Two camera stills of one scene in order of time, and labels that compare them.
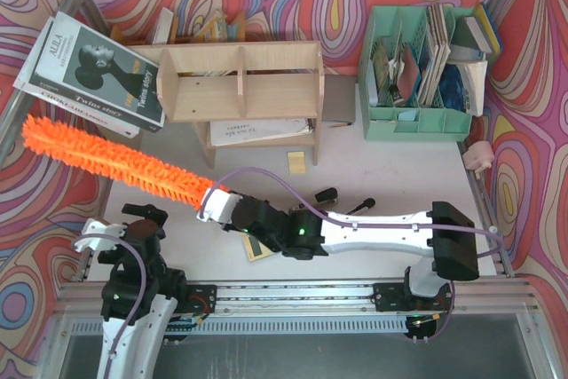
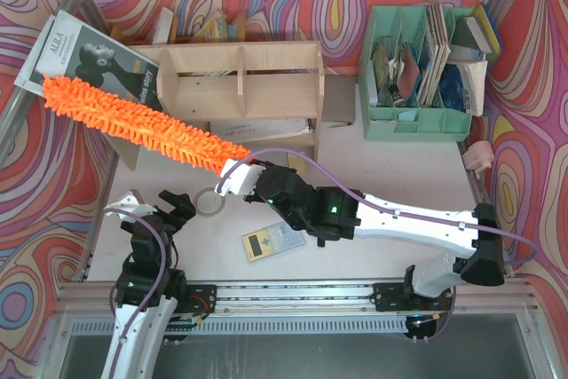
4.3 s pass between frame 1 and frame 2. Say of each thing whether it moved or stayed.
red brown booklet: stayed
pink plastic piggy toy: stayed
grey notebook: stayed
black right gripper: moved
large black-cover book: stayed
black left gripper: moved
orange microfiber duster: moved
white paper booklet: stayed
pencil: stayed
